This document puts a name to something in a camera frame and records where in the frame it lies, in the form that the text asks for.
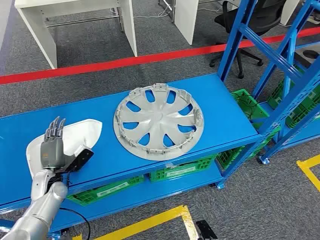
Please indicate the black office chair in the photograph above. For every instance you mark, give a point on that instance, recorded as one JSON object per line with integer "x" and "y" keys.
{"x": 265, "y": 16}

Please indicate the white desk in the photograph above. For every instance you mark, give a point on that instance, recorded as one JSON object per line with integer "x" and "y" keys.
{"x": 186, "y": 20}
{"x": 37, "y": 33}

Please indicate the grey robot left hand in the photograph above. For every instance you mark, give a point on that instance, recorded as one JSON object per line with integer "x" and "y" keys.
{"x": 52, "y": 149}

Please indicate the silver wheel hubcap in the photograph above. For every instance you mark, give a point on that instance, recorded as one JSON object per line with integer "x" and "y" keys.
{"x": 160, "y": 119}

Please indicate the white plastic car part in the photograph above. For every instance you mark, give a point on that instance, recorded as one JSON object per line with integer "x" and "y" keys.
{"x": 82, "y": 132}

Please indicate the blue metal shelf rack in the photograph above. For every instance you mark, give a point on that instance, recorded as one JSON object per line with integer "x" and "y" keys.
{"x": 212, "y": 106}
{"x": 305, "y": 136}

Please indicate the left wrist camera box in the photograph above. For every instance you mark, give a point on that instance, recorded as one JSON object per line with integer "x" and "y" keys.
{"x": 81, "y": 159}

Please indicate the red barrier tape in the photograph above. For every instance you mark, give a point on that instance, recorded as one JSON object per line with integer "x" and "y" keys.
{"x": 100, "y": 66}

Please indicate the green plastic crate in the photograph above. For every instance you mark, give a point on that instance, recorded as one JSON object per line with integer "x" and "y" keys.
{"x": 240, "y": 99}
{"x": 300, "y": 116}
{"x": 82, "y": 197}
{"x": 160, "y": 175}
{"x": 229, "y": 159}

